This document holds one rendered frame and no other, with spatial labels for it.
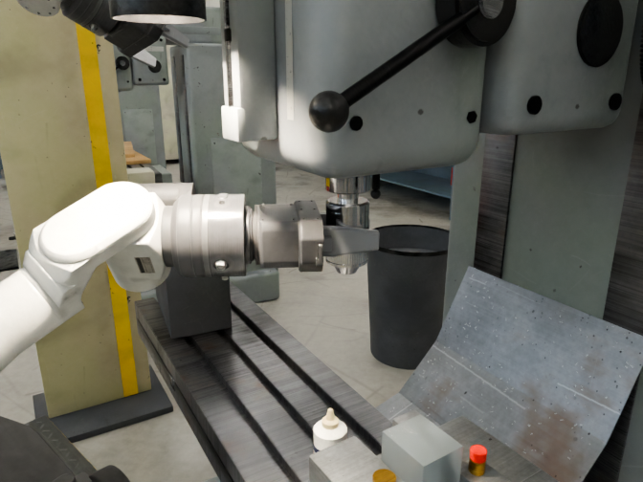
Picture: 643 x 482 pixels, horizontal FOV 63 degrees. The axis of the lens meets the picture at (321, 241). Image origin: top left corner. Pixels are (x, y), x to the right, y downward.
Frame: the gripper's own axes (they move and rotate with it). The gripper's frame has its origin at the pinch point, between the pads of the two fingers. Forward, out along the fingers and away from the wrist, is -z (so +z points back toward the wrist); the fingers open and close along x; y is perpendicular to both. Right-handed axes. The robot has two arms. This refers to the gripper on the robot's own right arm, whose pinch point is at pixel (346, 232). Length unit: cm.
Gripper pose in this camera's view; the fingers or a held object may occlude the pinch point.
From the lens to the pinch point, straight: 58.0
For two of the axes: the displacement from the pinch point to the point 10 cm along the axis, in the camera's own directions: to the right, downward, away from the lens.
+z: -10.0, 0.2, -1.0
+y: -0.1, 9.5, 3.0
